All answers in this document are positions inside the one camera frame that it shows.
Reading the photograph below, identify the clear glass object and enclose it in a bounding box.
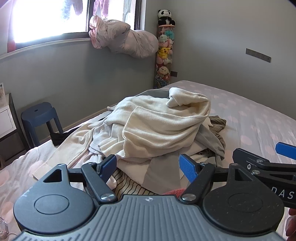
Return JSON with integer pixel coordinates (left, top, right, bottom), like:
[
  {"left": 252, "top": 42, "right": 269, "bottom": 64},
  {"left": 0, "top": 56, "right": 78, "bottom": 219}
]
[{"left": 0, "top": 217, "right": 11, "bottom": 237}]

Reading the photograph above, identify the person's right hand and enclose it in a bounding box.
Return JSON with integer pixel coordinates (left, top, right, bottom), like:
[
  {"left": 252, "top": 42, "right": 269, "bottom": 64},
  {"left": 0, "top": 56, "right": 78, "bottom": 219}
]
[{"left": 287, "top": 207, "right": 296, "bottom": 232}]

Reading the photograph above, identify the pink fuzzy cloth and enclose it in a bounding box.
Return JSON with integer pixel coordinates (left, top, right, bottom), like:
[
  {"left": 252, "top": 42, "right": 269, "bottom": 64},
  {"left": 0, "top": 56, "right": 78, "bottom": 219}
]
[{"left": 161, "top": 188, "right": 186, "bottom": 197}]

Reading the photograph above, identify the bed with pink dotted sheet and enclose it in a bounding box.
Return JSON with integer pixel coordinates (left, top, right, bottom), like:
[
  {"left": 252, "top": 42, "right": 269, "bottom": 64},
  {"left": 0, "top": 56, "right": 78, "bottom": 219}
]
[{"left": 0, "top": 80, "right": 296, "bottom": 241}]

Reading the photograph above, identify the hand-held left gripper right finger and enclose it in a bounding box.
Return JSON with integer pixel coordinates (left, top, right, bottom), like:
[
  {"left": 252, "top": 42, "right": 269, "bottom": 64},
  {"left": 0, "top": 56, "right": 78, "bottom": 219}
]
[{"left": 179, "top": 153, "right": 255, "bottom": 202}]

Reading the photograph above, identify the cream knit sweater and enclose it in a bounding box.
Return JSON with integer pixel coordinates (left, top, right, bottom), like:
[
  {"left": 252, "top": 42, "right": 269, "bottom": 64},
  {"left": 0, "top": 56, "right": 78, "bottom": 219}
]
[{"left": 105, "top": 87, "right": 211, "bottom": 168}]

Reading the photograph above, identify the off-white garment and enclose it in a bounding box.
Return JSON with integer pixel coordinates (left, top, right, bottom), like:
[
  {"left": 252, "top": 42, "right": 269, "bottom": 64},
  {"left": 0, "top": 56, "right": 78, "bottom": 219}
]
[{"left": 32, "top": 111, "right": 116, "bottom": 189}]

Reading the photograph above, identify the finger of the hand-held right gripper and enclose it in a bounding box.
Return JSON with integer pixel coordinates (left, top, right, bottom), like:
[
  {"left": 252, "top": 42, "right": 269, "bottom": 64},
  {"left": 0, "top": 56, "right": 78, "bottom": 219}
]
[
  {"left": 232, "top": 148, "right": 296, "bottom": 179},
  {"left": 276, "top": 142, "right": 296, "bottom": 161}
]

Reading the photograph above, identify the light grey hoodie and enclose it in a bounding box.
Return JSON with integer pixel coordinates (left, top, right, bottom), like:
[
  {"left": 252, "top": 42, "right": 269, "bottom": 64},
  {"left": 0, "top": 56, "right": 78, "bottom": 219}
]
[{"left": 89, "top": 89, "right": 226, "bottom": 194}]

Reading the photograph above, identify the dark cloth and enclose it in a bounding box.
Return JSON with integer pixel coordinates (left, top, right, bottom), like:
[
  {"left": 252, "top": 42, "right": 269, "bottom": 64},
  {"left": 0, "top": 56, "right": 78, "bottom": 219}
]
[{"left": 50, "top": 131, "right": 70, "bottom": 147}]

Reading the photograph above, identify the white printed box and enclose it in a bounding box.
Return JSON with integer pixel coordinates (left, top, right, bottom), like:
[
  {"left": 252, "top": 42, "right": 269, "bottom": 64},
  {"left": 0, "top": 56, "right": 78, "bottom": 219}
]
[{"left": 0, "top": 83, "right": 6, "bottom": 108}]

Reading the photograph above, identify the white nightstand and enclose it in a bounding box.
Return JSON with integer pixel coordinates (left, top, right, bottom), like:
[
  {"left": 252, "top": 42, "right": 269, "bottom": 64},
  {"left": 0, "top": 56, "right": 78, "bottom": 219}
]
[{"left": 0, "top": 93, "right": 31, "bottom": 168}]

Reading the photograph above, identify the window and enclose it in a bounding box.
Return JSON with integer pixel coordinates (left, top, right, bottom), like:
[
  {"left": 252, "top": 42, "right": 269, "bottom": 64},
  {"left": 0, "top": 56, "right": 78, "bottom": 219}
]
[{"left": 9, "top": 0, "right": 142, "bottom": 50}]

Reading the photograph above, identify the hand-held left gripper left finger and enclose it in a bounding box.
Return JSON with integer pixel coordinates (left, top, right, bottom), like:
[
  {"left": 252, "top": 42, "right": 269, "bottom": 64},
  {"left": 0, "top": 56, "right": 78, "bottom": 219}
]
[{"left": 43, "top": 155, "right": 117, "bottom": 203}]

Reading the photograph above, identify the pink hanging garment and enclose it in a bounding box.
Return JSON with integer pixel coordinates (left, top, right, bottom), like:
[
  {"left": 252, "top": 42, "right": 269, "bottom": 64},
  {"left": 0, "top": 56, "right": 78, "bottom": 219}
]
[
  {"left": 69, "top": 0, "right": 84, "bottom": 16},
  {"left": 93, "top": 0, "right": 110, "bottom": 18}
]

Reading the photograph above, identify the grey wall plate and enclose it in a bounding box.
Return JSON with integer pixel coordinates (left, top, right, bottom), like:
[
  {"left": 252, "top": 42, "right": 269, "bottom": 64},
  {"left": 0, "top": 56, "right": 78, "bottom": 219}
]
[{"left": 245, "top": 48, "right": 271, "bottom": 63}]

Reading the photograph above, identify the white window sill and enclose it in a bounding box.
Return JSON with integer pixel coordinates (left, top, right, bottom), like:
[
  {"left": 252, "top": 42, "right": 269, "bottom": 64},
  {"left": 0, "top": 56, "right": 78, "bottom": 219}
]
[{"left": 0, "top": 37, "right": 92, "bottom": 60}]

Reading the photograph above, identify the beige striped cloth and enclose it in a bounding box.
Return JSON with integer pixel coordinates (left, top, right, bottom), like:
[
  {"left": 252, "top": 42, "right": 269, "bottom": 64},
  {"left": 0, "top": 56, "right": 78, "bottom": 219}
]
[{"left": 113, "top": 171, "right": 163, "bottom": 198}]

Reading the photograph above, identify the panda plush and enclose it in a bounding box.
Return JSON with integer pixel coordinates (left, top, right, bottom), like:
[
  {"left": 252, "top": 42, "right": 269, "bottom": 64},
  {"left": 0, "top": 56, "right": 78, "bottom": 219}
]
[{"left": 158, "top": 9, "right": 176, "bottom": 26}]

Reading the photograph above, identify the column of plush toys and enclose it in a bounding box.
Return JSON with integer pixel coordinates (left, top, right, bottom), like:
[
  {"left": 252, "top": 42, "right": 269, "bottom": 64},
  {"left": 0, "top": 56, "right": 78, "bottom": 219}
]
[{"left": 154, "top": 24, "right": 175, "bottom": 90}]

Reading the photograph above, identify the blue plastic stool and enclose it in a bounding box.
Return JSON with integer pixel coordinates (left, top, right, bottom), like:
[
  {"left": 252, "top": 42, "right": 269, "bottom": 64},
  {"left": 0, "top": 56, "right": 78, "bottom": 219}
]
[{"left": 21, "top": 102, "right": 64, "bottom": 149}]

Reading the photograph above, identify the pink grey rolled duvet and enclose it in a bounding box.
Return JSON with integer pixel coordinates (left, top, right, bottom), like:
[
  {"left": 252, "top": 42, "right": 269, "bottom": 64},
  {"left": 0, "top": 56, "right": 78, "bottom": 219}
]
[{"left": 88, "top": 15, "right": 159, "bottom": 58}]

